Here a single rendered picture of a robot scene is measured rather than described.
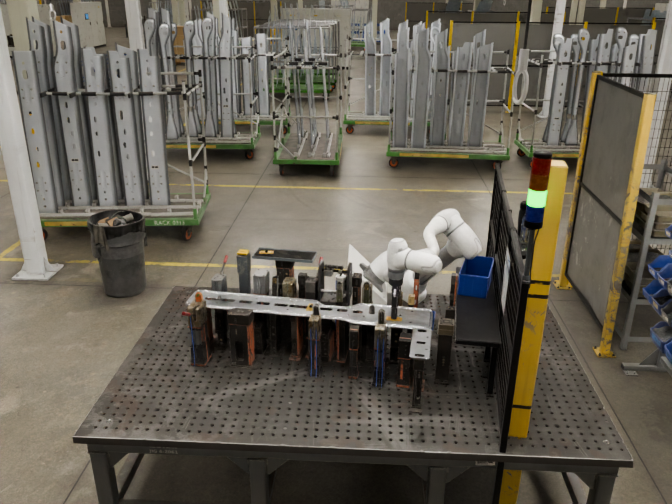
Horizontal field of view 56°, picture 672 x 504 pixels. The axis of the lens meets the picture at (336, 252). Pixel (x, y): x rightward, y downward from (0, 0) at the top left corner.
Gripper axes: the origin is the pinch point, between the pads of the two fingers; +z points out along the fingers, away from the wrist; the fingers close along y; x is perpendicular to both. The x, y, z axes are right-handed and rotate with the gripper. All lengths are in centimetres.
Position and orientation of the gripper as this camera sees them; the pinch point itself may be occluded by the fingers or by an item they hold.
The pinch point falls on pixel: (394, 311)
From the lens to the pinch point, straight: 336.6
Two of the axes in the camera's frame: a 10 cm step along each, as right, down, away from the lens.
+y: 1.8, -3.8, 9.1
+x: -9.8, -0.7, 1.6
